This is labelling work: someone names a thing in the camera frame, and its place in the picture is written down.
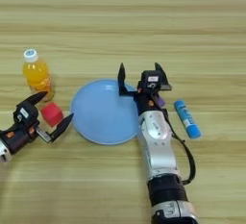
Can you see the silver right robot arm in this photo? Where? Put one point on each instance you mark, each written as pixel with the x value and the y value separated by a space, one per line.
pixel 158 151

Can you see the blue glue stick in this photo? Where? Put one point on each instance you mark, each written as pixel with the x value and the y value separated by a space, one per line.
pixel 187 119

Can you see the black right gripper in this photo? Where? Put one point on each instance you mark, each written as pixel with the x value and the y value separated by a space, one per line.
pixel 148 102

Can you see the red cube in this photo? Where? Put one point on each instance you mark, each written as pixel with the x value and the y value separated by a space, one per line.
pixel 51 114

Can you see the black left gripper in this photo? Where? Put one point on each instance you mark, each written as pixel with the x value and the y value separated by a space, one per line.
pixel 19 136

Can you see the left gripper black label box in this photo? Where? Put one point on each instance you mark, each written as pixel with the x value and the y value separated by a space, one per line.
pixel 25 112

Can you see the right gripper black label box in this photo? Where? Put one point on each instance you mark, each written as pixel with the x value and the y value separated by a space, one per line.
pixel 152 79

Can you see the orange juice bottle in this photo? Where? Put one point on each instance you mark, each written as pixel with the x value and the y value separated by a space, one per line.
pixel 36 74

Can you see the blue round plate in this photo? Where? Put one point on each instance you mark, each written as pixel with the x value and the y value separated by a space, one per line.
pixel 102 112

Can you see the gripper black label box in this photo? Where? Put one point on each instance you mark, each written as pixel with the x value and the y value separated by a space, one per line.
pixel 152 79
pixel 25 112

